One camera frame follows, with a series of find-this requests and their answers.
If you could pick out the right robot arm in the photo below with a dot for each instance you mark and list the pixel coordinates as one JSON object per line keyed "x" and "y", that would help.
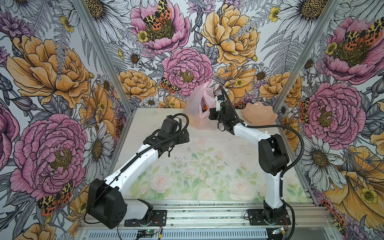
{"x": 273, "y": 156}

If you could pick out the aluminium rail frame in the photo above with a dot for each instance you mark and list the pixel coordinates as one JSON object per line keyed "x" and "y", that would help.
{"x": 309, "y": 222}

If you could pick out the right aluminium corner post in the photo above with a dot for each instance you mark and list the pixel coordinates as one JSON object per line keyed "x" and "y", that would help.
{"x": 313, "y": 38}

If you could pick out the pink plastic bag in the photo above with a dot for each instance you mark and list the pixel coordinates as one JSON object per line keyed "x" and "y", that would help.
{"x": 200, "y": 96}

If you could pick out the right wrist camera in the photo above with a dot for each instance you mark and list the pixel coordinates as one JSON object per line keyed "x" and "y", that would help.
{"x": 219, "y": 99}

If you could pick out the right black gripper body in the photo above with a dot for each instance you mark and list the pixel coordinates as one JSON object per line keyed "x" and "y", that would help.
{"x": 217, "y": 115}

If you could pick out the pink flower-shaped bowl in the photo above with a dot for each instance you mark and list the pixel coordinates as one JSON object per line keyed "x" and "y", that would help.
{"x": 259, "y": 115}

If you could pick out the aluminium corner post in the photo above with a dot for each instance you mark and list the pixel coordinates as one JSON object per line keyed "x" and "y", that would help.
{"x": 95, "y": 37}
{"x": 313, "y": 38}

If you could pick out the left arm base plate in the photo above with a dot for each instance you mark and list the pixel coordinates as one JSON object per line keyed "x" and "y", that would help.
{"x": 155, "y": 218}

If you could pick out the white vented cable duct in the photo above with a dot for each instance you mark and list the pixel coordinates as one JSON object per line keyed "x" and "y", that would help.
{"x": 183, "y": 234}

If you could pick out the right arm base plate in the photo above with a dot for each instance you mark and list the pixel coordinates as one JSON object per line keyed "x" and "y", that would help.
{"x": 259, "y": 217}

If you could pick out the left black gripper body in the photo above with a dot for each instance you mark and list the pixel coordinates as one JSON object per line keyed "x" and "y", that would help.
{"x": 179, "y": 139}

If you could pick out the green circuit board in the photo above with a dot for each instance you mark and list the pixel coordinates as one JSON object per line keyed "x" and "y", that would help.
{"x": 148, "y": 234}

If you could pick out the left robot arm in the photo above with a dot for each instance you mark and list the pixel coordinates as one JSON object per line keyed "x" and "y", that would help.
{"x": 106, "y": 201}

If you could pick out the left aluminium corner post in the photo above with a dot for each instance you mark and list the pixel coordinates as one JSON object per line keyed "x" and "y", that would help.
{"x": 95, "y": 37}

